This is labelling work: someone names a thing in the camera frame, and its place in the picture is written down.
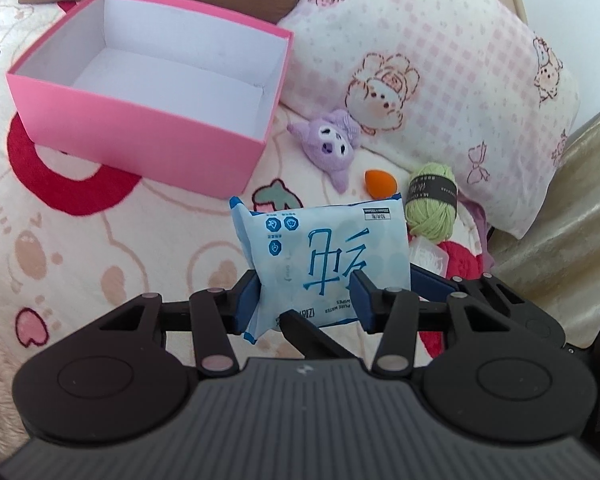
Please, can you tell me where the beige curtain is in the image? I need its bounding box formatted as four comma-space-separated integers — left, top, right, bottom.
489, 114, 600, 348

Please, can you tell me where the purple plush toy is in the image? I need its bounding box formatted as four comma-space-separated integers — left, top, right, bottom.
287, 110, 362, 194

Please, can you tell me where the green yarn ball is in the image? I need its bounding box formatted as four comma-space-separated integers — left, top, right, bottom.
404, 162, 458, 245

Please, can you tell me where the orange makeup sponge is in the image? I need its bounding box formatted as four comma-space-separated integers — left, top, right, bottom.
364, 169, 398, 200

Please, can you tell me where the pink checkered pillow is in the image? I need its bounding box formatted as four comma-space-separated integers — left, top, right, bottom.
282, 0, 579, 237

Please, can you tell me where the blue wet wipes pack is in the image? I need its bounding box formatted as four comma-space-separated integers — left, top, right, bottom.
230, 194, 411, 344

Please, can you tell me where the pink cardboard box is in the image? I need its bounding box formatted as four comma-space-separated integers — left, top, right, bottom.
7, 0, 294, 198

